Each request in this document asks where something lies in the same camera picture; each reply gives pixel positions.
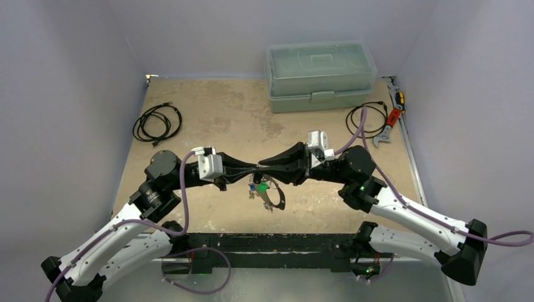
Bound key with green tag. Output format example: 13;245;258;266
256;182;270;193

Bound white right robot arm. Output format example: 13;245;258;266
214;140;487;286

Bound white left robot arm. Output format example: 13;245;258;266
41;147;257;301

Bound green plastic toolbox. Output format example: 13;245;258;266
264;40;378;113

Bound yellow black tool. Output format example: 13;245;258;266
384;77;406;113

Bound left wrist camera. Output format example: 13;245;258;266
191;147;224;182

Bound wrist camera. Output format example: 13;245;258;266
191;147;224;182
306;130;336;169

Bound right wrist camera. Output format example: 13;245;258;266
306;130;336;169

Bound black coiled cable left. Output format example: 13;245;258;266
132;102;183;147

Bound black coiled cable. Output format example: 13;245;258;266
345;101;390;140
132;102;183;147

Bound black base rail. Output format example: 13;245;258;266
169;233;391;275

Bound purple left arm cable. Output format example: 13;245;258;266
45;150;232;302

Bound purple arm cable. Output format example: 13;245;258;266
45;150;232;302
333;107;534;284

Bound red handled adjustable wrench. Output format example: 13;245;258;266
373;108;403;148

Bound black coiled cable right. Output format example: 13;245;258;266
345;101;390;140

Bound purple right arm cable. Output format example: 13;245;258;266
333;107;534;284

